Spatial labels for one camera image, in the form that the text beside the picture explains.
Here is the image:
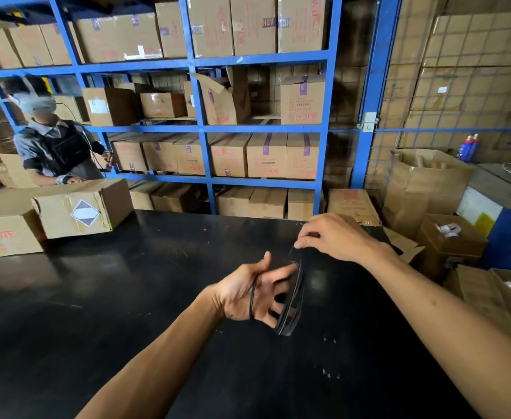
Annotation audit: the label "single black rubber band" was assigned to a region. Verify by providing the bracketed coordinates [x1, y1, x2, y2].
[249, 276, 259, 320]

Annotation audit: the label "cardboard box with purple tape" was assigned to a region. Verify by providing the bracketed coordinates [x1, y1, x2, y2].
[280, 74, 326, 125]

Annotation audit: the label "person's right hand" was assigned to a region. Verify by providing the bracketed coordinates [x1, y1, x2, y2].
[293, 213, 385, 265]

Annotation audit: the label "open box with tape rolls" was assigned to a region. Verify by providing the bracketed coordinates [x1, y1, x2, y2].
[416, 214, 489, 282]

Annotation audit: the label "white tape rolls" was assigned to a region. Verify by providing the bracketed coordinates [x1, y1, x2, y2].
[434, 223, 462, 239]

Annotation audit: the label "person's left forearm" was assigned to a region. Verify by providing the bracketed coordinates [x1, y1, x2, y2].
[76, 285, 226, 419]

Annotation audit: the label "small cardboard box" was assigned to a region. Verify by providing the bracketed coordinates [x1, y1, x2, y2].
[139, 92, 188, 119]

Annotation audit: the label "plain cardboard box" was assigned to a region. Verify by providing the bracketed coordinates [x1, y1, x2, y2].
[0, 153, 39, 189]

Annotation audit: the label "person's left hand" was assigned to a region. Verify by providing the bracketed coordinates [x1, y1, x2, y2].
[207, 251, 299, 329]

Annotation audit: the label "cardboard box with diamond label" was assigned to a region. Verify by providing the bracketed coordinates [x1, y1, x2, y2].
[31, 178, 135, 240]

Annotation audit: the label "open cardboard box with flaps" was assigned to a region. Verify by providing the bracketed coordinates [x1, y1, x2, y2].
[442, 264, 511, 346]

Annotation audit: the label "cardboard box with white label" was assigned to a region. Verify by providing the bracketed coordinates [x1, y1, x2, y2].
[82, 87, 142, 128]

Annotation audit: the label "flat cardboard box red print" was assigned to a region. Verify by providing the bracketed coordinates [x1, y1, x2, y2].
[327, 188, 383, 228]

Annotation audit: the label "stack of large cardboard boxes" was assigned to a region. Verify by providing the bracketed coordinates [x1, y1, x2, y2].
[386, 0, 511, 164]

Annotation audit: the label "cardboard box with red print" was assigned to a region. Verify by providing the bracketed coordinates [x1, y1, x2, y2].
[0, 187, 47, 260]

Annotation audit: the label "white latch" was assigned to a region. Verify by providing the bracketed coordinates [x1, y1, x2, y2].
[356, 111, 379, 133]

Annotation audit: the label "blue metal shelf rack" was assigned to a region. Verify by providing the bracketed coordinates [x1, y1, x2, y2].
[0, 0, 343, 216]

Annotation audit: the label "blue and white cabinet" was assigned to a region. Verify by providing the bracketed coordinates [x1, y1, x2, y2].
[455, 163, 511, 273]

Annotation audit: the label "bundle of black rubber rings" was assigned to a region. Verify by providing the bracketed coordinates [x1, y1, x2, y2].
[275, 246, 305, 338]

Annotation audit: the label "blue steel post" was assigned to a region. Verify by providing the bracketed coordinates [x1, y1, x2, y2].
[350, 0, 403, 190]

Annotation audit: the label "row of cardboard boxes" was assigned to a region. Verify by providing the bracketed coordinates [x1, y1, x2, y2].
[0, 0, 328, 71]
[108, 132, 322, 180]

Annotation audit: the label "open torn cardboard box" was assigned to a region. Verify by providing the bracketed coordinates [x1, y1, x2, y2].
[189, 66, 252, 126]

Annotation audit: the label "person's right forearm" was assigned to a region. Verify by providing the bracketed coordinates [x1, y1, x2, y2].
[359, 244, 511, 419]

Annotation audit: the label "large open cardboard box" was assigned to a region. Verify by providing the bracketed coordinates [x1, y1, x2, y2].
[381, 148, 475, 241]

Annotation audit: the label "wire mesh fence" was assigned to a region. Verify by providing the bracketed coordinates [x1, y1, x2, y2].
[325, 0, 511, 192]

